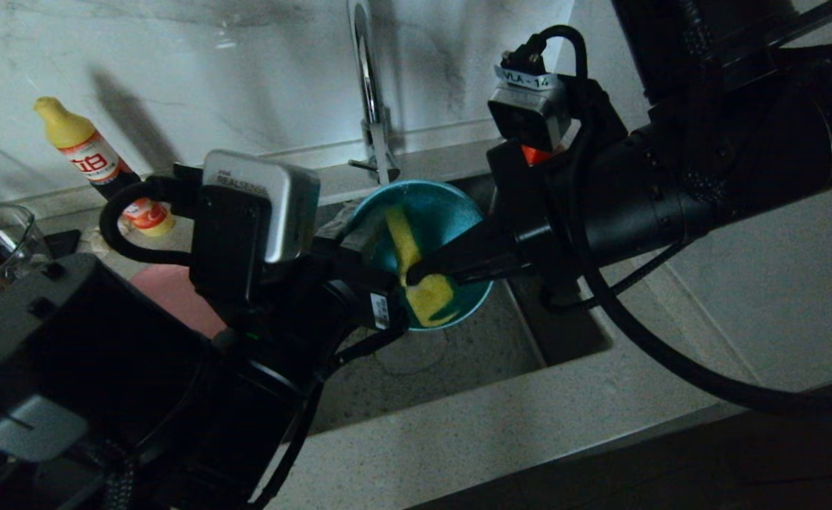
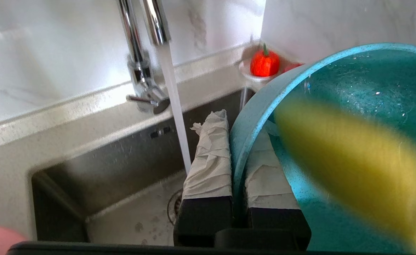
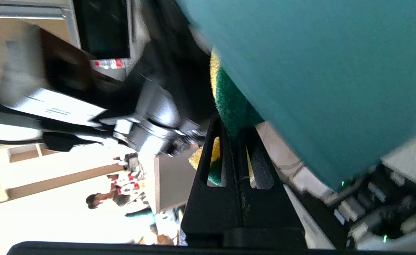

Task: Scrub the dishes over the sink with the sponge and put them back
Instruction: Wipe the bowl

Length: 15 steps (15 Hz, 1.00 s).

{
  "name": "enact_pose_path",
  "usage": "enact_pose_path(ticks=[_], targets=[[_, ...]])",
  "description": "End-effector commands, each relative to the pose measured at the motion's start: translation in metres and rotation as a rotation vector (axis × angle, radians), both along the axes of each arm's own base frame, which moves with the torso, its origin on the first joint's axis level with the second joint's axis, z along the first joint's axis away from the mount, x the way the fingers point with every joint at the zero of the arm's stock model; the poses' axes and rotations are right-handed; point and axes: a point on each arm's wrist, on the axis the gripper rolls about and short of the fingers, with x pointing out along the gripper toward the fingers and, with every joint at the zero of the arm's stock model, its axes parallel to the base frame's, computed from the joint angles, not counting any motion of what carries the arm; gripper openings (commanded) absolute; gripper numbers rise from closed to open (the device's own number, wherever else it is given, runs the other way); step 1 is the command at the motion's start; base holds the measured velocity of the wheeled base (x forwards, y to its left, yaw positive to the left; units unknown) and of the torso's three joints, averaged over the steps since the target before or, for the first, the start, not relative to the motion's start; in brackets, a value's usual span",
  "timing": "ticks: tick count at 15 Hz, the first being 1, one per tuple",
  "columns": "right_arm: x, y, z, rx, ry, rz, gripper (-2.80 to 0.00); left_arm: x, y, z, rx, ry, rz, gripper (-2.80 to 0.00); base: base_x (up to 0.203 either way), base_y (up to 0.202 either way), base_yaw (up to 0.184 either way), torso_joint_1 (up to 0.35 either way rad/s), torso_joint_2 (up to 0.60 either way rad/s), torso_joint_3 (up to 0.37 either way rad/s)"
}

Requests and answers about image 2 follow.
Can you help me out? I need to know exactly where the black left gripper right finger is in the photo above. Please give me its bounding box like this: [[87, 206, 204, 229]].
[[245, 129, 312, 232]]

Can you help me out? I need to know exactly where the chrome faucet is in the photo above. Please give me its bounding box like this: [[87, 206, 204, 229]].
[[116, 0, 171, 115]]

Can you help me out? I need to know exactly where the orange-red tomato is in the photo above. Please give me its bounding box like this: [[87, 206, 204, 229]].
[[250, 43, 280, 77]]

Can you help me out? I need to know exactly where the stainless steel sink basin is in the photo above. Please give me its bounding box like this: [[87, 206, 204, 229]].
[[29, 87, 258, 247]]

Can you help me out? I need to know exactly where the green and yellow sponge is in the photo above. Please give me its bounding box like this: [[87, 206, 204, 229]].
[[274, 99, 416, 248]]

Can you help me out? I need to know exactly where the round metal drain strainer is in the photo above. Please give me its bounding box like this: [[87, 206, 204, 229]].
[[167, 189, 183, 225]]

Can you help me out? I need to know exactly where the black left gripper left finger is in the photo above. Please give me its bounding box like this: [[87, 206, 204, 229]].
[[173, 109, 234, 247]]

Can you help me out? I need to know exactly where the teal bowl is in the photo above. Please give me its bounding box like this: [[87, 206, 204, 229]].
[[229, 42, 416, 254]]

